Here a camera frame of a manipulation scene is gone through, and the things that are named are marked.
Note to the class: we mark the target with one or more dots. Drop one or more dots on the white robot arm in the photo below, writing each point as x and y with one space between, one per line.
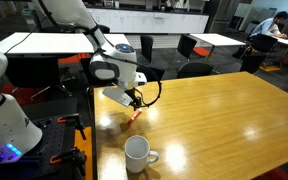
18 135

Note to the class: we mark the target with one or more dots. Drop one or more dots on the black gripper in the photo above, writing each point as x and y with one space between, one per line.
136 100

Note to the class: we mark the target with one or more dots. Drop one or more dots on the orange black clamp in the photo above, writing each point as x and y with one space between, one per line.
75 155
75 120

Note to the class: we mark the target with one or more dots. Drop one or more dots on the red whiteboard marker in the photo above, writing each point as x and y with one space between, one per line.
135 116

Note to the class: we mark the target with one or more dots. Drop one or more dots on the white table middle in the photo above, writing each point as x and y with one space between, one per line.
217 39

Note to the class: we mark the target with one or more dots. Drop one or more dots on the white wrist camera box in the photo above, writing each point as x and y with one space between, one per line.
118 95

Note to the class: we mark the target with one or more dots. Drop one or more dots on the black chair near man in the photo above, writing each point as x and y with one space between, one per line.
255 53

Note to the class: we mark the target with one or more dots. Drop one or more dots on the white table left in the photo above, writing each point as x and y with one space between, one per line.
46 43

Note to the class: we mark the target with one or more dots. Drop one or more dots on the black office chair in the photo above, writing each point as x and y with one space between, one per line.
186 45
194 69
146 46

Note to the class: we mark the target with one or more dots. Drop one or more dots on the white table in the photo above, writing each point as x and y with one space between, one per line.
46 43
217 39

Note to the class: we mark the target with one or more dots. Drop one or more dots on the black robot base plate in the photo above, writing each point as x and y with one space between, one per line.
34 164

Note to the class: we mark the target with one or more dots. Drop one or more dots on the white ceramic mug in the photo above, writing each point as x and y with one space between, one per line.
138 154

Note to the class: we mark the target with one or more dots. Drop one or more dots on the seated man blue shirt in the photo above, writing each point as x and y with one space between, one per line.
270 27

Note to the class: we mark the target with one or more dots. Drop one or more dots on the white kitchen counter cabinets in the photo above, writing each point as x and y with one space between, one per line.
129 21

